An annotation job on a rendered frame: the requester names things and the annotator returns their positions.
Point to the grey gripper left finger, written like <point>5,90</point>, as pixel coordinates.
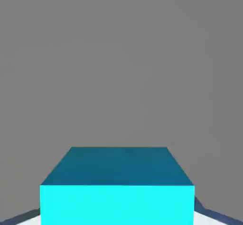
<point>28,219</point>

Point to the small cyan cube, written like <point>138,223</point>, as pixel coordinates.
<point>117,200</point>

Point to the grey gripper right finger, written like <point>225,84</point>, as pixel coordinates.
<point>207,218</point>

